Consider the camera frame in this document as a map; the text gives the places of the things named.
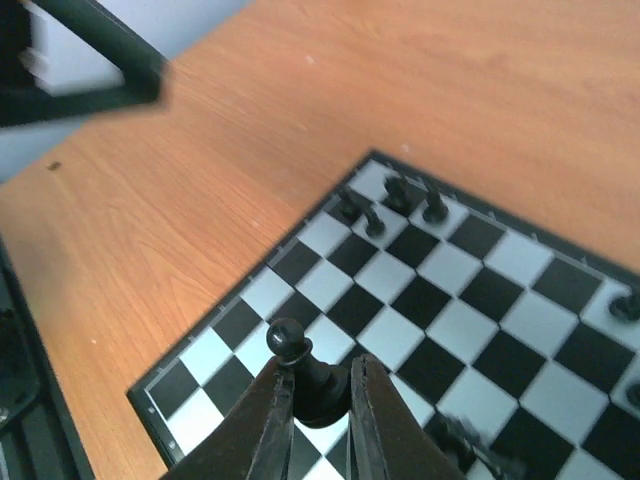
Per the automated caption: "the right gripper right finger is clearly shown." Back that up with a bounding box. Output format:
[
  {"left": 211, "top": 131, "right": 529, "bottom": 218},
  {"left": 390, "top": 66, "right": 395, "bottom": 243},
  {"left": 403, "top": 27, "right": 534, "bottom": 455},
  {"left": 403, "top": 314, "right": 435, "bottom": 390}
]
[{"left": 347, "top": 354, "right": 464, "bottom": 480}]

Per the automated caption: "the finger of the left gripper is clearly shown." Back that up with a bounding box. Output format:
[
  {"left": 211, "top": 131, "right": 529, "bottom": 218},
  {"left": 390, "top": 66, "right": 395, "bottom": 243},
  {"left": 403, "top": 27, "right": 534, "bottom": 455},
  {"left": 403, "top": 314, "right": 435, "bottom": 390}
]
[{"left": 1, "top": 1, "right": 167, "bottom": 125}]

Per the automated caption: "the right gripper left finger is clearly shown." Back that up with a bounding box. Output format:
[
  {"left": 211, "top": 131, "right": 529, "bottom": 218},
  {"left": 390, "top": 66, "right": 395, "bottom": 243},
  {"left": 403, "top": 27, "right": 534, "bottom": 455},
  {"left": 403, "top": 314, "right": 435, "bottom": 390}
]
[{"left": 169, "top": 358, "right": 295, "bottom": 480}]

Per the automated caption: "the black pawn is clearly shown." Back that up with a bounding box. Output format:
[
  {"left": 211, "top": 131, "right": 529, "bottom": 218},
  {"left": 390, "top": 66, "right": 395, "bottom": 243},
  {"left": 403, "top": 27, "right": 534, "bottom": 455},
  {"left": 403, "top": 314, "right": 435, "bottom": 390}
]
[
  {"left": 339, "top": 188, "right": 361, "bottom": 222},
  {"left": 266, "top": 318, "right": 351, "bottom": 429},
  {"left": 422, "top": 182, "right": 449, "bottom": 224},
  {"left": 363, "top": 207, "right": 386, "bottom": 238}
]

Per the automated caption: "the black rook corner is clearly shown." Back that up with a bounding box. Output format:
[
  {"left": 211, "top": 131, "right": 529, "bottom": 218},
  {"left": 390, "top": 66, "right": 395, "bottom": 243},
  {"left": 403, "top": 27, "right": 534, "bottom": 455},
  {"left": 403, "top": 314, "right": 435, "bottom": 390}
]
[{"left": 609, "top": 293, "right": 640, "bottom": 322}]

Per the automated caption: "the black rook piece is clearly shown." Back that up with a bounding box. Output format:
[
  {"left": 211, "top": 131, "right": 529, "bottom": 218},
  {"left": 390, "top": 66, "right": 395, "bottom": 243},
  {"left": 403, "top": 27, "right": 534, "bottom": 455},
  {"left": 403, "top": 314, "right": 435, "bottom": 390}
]
[{"left": 384, "top": 176, "right": 415, "bottom": 216}]

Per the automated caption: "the pile of black chess pieces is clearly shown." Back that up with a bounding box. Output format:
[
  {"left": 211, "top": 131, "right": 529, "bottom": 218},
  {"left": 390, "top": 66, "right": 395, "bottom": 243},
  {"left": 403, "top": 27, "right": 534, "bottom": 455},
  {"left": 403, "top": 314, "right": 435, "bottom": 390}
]
[{"left": 431, "top": 414, "right": 527, "bottom": 479}]

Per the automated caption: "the black and silver chessboard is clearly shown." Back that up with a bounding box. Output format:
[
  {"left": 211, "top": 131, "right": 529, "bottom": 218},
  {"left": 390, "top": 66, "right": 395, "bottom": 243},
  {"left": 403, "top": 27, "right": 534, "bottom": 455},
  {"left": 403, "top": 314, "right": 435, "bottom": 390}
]
[{"left": 128, "top": 151, "right": 639, "bottom": 479}]

